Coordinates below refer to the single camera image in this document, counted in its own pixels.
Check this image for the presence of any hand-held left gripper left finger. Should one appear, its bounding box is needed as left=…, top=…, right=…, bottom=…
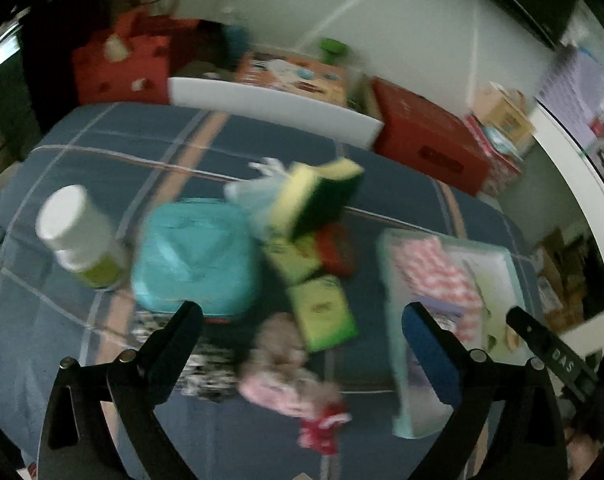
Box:
left=37, top=301, right=204, bottom=480

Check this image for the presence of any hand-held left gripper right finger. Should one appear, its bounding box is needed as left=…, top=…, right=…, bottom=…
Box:
left=402, top=301, right=568, bottom=480

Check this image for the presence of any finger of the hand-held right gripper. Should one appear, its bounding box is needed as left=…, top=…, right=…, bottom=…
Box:
left=506, top=306, right=551, bottom=357

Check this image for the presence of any light green cloth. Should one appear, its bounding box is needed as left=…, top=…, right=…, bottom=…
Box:
left=474, top=270, right=520, bottom=356

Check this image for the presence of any teal box with white inside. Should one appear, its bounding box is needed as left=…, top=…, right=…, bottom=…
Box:
left=377, top=227, right=530, bottom=438

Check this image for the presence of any pink white striped fluffy cloth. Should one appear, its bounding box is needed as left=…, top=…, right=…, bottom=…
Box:
left=392, top=237, right=485, bottom=346

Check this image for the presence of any green tissue packet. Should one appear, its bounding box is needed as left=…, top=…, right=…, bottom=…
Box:
left=287, top=275, right=360, bottom=353
left=262, top=232, right=327, bottom=286

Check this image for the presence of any red white pipe cleaner toy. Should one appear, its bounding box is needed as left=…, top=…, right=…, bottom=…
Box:
left=297, top=402, right=353, bottom=456

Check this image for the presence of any yellow green sponge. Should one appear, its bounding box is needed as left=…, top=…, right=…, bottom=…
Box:
left=269, top=157, right=367, bottom=243

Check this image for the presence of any cow print cloth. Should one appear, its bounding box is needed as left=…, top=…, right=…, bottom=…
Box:
left=134, top=307, right=240, bottom=403

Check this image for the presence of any brown cardboard box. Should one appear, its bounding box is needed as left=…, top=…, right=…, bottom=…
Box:
left=532, top=230, right=587, bottom=331

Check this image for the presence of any teal zip pouch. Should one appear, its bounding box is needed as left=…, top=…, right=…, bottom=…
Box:
left=131, top=199, right=263, bottom=321

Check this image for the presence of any red packet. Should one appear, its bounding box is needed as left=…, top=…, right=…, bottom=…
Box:
left=317, top=222, right=357, bottom=277

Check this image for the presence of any white pill bottle green label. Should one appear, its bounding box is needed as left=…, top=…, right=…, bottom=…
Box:
left=34, top=185, right=130, bottom=289

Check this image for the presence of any red white patterned box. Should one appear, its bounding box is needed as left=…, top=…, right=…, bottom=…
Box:
left=464, top=115, right=525, bottom=196

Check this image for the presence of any pale plastic bag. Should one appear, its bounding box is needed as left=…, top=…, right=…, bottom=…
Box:
left=224, top=157, right=293, bottom=241

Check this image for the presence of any white desk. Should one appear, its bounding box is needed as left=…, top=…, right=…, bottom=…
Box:
left=529, top=102, right=604, bottom=211

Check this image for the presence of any blue plaid bedsheet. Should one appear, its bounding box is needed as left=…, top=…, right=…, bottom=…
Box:
left=0, top=101, right=540, bottom=480

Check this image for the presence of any pale blue wipes pack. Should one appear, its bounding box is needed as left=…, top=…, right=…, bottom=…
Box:
left=484, top=122, right=520, bottom=156

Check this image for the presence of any yellow carry box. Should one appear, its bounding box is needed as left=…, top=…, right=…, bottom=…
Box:
left=474, top=81, right=536, bottom=146

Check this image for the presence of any red cardboard box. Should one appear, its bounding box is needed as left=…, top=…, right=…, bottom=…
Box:
left=371, top=77, right=492, bottom=197

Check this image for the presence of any white chair back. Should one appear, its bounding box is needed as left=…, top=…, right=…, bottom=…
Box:
left=168, top=76, right=385, bottom=150

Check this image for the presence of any red felt handbag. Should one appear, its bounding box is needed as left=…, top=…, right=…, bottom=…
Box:
left=72, top=0, right=223, bottom=106

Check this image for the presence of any orange toy box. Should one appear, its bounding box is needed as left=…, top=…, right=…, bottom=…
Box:
left=234, top=50, right=350, bottom=108

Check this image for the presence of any clear water bottle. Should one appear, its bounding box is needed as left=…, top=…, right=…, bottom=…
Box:
left=222, top=7, right=253, bottom=56

